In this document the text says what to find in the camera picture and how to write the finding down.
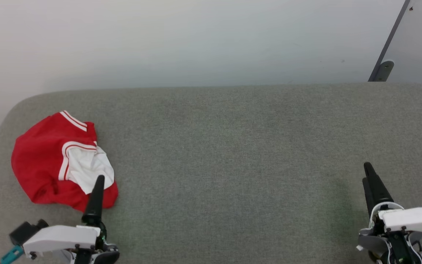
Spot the grey metal bracket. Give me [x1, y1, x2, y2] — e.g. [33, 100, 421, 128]
[374, 60, 395, 82]

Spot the grey fabric sofa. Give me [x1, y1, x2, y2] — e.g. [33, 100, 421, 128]
[0, 82, 422, 264]

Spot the red and white garment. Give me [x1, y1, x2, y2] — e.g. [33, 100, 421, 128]
[11, 110, 119, 213]

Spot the white door panel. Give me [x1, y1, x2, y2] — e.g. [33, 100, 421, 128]
[382, 0, 422, 91]

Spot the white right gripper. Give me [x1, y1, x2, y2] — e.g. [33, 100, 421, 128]
[357, 162, 422, 264]

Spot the grey door frame strip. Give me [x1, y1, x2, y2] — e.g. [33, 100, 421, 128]
[368, 0, 411, 82]

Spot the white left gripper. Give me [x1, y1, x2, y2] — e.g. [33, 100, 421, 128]
[23, 175, 120, 264]

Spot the teal cable strap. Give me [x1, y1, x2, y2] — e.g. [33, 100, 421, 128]
[0, 245, 24, 264]

